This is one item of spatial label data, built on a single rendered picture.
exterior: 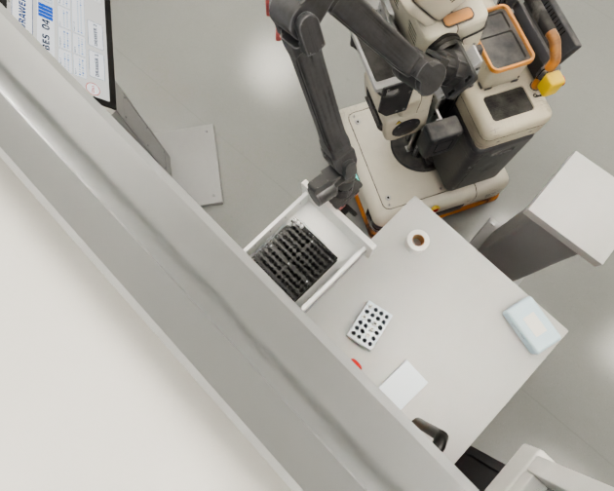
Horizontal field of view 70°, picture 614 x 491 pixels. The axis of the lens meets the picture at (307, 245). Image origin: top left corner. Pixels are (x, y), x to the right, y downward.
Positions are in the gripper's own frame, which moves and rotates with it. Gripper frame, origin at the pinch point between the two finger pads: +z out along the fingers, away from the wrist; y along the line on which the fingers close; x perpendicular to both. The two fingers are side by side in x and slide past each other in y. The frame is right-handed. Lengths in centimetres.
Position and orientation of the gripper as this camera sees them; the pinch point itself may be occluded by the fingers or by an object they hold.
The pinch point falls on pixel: (340, 201)
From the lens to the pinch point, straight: 132.6
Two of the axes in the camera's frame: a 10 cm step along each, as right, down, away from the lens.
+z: 0.1, 2.6, 9.7
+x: 7.0, 6.9, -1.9
